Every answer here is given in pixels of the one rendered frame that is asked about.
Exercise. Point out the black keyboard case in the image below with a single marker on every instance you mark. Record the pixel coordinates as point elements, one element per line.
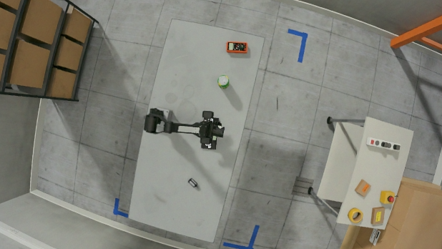
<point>212,146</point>

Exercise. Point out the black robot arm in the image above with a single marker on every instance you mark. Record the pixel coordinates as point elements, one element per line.
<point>202,129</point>

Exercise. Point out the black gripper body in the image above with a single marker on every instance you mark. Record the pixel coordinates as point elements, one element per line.
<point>208,115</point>

